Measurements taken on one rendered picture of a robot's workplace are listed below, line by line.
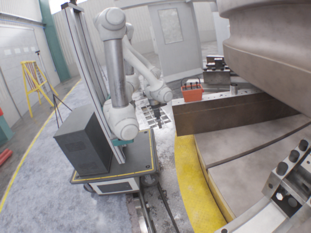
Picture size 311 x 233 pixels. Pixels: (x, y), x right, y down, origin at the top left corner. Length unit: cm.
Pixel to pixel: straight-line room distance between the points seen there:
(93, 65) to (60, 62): 1372
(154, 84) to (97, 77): 63
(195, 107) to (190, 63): 335
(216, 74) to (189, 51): 235
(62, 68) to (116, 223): 1433
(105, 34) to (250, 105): 146
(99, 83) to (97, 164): 73
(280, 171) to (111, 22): 108
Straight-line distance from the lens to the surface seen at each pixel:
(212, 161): 137
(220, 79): 251
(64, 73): 1508
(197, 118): 156
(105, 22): 78
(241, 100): 161
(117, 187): 155
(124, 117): 85
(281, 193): 96
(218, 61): 256
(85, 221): 175
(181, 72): 465
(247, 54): 140
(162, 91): 94
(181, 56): 460
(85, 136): 126
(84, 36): 141
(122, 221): 156
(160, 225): 144
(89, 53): 139
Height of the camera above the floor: 134
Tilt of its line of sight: 29 degrees down
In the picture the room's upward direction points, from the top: 14 degrees counter-clockwise
